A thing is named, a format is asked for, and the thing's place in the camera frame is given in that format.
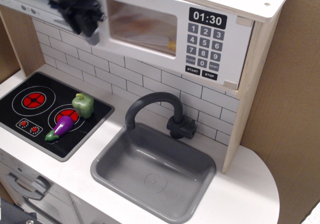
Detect brown cardboard panel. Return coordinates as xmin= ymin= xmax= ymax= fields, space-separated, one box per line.
xmin=241 ymin=0 xmax=320 ymax=224

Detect white toy microwave door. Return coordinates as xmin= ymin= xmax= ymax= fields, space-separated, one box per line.
xmin=97 ymin=0 xmax=254 ymax=90

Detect yellow handled toy knife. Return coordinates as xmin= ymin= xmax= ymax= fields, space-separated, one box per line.
xmin=126 ymin=35 xmax=177 ymax=51

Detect wooden toy microwave cabinet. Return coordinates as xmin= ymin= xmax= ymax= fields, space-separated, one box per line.
xmin=184 ymin=0 xmax=286 ymax=174

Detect green toy bell pepper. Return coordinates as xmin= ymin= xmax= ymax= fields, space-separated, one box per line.
xmin=71 ymin=92 xmax=94 ymax=119

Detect grey toy range hood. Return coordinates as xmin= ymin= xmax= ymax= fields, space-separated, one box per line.
xmin=0 ymin=0 xmax=72 ymax=32

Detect grey toy oven door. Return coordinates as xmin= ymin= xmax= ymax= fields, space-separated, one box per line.
xmin=0 ymin=149 xmax=83 ymax=224

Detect grey toy sink basin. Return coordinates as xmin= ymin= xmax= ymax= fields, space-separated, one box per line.
xmin=90 ymin=123 xmax=217 ymax=224

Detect dark grey toy faucet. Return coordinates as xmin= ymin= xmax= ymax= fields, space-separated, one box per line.
xmin=124 ymin=91 xmax=197 ymax=140

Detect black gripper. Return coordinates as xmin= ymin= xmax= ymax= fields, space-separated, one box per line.
xmin=49 ymin=0 xmax=106 ymax=37

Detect purple toy eggplant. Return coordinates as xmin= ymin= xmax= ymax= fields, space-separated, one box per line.
xmin=45 ymin=116 xmax=74 ymax=142

